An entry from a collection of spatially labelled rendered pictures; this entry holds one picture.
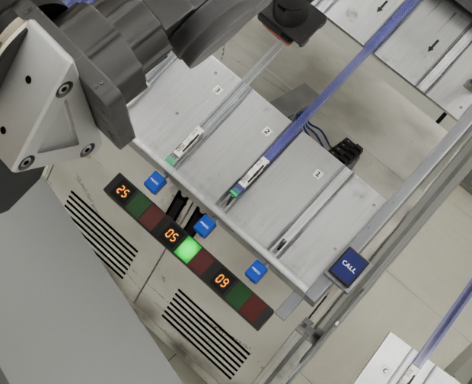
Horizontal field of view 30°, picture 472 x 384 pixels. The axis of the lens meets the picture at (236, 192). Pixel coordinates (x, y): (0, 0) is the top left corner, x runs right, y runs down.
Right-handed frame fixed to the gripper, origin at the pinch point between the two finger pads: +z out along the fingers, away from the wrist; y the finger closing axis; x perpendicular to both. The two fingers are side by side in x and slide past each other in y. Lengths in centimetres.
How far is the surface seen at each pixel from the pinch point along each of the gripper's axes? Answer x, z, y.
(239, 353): 38, 62, -25
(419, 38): -14.8, -0.3, -16.6
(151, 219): 37.2, 4.5, -3.7
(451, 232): -52, 161, -46
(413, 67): -10.1, 0.0, -19.2
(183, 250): 37.6, 4.4, -10.9
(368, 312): -1, 120, -42
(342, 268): 24.6, -2.4, -32.0
